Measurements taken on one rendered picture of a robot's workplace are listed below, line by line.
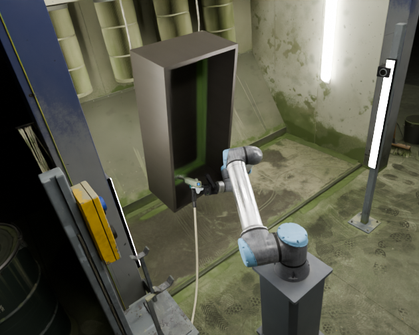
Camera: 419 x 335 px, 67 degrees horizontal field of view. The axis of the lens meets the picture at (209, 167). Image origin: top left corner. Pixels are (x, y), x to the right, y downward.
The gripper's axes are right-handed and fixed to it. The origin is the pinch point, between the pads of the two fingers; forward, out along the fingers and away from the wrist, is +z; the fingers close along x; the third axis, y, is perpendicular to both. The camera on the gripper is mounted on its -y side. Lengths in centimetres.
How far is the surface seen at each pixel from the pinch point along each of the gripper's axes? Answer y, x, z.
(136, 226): 49, 81, 30
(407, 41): -117, -27, -189
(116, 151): -24, 109, 44
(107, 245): -3, -122, 70
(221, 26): -153, 92, -67
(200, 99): -68, 22, -16
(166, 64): -77, -47, 30
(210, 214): 38, 58, -38
